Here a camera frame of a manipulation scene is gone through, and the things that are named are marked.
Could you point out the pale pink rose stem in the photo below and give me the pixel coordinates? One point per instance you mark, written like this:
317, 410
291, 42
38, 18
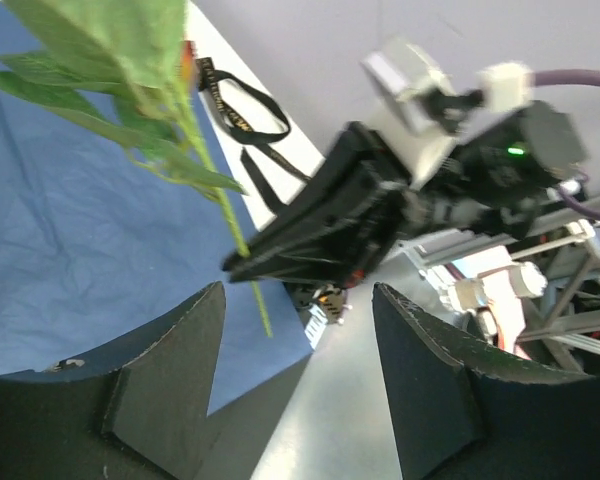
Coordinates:
122, 70

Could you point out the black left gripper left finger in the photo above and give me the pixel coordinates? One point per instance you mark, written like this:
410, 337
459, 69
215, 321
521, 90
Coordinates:
132, 408

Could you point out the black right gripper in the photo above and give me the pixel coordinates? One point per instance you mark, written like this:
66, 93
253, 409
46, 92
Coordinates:
360, 202

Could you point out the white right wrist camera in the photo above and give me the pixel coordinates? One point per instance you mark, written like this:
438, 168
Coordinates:
420, 115

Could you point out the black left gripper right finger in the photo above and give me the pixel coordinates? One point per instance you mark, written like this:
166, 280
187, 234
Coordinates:
463, 409

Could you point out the black ribbon with gold letters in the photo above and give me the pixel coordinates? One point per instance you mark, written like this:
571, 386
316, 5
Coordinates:
236, 125

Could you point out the blue wrapping paper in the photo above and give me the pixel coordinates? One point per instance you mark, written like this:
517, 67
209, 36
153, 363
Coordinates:
91, 246

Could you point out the right white cable duct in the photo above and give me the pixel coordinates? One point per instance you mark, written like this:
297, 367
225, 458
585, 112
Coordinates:
315, 326

